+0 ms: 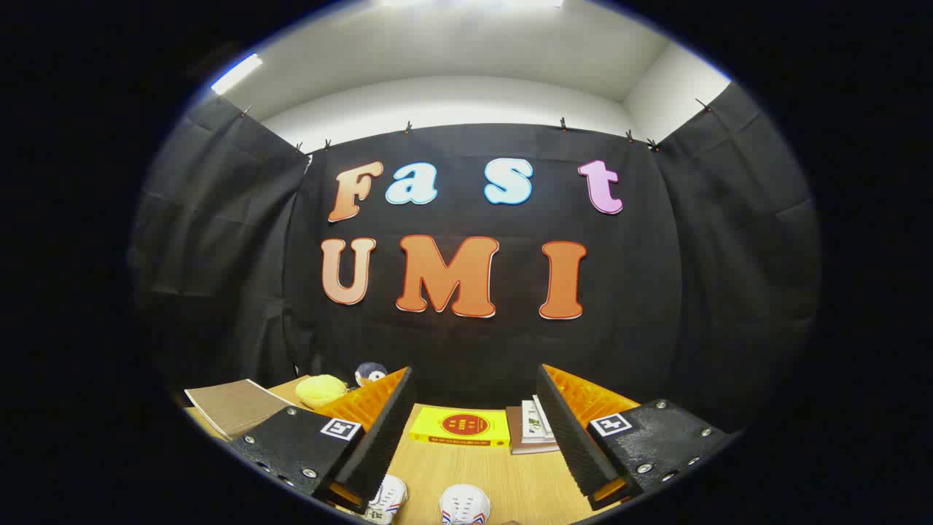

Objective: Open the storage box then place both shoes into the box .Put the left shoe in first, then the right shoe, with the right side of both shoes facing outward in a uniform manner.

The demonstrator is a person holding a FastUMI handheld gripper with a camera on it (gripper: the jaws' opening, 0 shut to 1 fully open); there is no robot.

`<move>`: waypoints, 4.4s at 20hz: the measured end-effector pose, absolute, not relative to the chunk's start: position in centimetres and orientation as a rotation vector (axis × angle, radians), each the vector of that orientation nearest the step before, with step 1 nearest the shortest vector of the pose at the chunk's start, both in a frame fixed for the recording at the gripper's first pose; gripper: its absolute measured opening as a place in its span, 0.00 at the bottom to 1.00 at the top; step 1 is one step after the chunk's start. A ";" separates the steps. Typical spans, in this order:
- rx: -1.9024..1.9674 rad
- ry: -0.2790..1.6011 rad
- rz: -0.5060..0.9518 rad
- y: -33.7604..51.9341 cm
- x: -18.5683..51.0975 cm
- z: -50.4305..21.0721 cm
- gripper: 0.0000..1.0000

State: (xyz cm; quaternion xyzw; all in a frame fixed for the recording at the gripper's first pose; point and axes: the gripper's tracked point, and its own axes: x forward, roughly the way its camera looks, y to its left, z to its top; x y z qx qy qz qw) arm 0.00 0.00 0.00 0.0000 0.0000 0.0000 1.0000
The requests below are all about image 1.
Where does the white illustrated book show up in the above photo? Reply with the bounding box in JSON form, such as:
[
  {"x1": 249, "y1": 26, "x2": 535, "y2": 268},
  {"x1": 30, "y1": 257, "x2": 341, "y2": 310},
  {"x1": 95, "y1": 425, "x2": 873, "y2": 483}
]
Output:
[
  {"x1": 521, "y1": 400, "x2": 549, "y2": 443},
  {"x1": 532, "y1": 394, "x2": 558, "y2": 440}
]

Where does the white striped canvas shoe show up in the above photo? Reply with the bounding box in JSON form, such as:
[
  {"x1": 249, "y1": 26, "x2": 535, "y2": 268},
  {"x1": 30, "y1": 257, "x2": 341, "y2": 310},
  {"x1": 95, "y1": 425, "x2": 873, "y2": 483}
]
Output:
[
  {"x1": 357, "y1": 474, "x2": 409, "y2": 525},
  {"x1": 439, "y1": 484, "x2": 492, "y2": 525}
]

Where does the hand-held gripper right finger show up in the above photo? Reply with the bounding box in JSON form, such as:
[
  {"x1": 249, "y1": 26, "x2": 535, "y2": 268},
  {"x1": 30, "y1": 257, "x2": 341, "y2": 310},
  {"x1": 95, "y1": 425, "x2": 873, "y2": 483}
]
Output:
[{"x1": 536, "y1": 363, "x2": 733, "y2": 511}]

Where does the yellow plush bread toy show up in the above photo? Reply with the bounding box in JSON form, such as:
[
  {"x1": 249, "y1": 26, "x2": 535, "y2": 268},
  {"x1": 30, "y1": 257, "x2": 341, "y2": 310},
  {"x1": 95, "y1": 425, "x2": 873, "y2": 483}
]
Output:
[{"x1": 295, "y1": 374, "x2": 349, "y2": 409}]

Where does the yellow book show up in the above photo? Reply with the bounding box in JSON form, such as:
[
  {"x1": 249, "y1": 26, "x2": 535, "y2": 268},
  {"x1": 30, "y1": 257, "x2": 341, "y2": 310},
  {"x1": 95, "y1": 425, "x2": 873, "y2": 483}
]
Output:
[{"x1": 409, "y1": 406, "x2": 512, "y2": 448}]

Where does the ceiling light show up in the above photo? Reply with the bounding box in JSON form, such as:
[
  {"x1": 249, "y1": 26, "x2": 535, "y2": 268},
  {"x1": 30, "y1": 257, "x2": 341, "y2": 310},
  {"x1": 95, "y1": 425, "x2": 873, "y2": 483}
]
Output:
[{"x1": 211, "y1": 52, "x2": 263, "y2": 96}]

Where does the brown fabric storage box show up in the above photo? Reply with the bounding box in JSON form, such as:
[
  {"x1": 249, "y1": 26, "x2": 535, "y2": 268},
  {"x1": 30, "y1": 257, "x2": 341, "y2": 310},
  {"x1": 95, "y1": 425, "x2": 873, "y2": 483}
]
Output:
[{"x1": 184, "y1": 378, "x2": 294, "y2": 441}]

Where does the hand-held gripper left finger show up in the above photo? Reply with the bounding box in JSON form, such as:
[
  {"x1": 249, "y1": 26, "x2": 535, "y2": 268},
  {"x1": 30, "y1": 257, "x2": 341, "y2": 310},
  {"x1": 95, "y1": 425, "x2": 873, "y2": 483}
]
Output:
[{"x1": 228, "y1": 366, "x2": 416, "y2": 515}]

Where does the black backdrop cloth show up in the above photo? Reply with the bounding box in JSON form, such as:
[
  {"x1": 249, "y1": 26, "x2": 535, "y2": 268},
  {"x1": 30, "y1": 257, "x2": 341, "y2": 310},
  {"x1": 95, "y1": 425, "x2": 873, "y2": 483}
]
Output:
[{"x1": 128, "y1": 84, "x2": 823, "y2": 438}]

